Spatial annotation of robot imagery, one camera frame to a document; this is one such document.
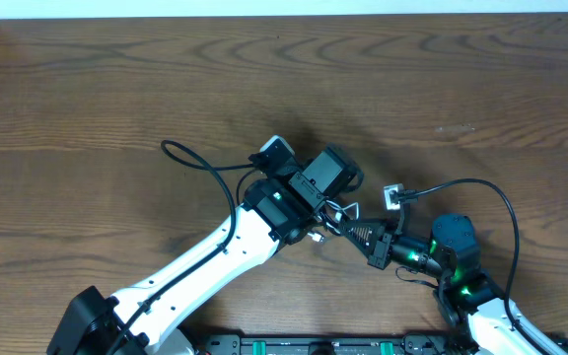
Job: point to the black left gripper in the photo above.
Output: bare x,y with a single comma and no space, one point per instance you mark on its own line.
306,187

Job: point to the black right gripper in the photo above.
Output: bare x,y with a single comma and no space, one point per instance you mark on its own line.
380,249

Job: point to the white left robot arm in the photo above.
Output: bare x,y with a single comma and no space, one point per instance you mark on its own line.
276,211

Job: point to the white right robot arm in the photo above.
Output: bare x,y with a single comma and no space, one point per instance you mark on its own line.
469,300

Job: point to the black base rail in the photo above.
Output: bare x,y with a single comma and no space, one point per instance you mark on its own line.
411,343

